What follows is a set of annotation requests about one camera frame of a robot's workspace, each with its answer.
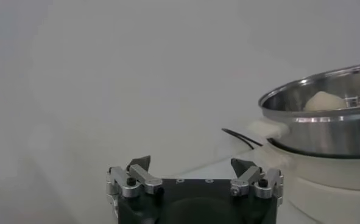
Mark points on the white steamed baozi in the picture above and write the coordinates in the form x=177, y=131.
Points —
x=323, y=102

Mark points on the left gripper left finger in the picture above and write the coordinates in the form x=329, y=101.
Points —
x=143, y=178

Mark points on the stainless steel steamer basket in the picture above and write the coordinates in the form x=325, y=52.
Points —
x=326, y=134

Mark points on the white electric cooker pot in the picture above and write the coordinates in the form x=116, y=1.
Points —
x=329, y=179

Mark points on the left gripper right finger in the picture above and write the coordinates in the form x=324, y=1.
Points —
x=246, y=179

